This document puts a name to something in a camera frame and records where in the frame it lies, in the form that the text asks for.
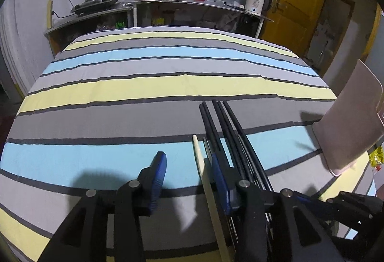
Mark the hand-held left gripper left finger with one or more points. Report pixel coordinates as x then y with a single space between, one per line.
159 173

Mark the striped tablecloth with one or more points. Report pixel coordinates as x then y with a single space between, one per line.
120 118

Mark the black chopsticks bundle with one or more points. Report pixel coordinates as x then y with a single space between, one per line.
225 130

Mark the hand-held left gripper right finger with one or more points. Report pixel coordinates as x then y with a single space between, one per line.
220 179

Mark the low steel shelf unit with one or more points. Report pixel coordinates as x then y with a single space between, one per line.
87 20

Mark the yellow wooden door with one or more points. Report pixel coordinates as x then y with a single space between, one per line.
295 3

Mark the white electric kettle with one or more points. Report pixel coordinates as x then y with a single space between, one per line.
256 2

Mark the black induction cooker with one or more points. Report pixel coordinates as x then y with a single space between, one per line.
96 5

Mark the wooden door frame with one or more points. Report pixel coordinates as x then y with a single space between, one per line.
360 24

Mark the yellow snack packet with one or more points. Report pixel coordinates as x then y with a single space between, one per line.
378 157

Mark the cream wooden chopstick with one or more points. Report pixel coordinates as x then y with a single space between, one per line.
207 184

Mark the steel kitchen table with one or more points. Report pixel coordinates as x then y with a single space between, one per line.
192 5

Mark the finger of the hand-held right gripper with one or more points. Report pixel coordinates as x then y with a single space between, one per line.
363 248
345 208

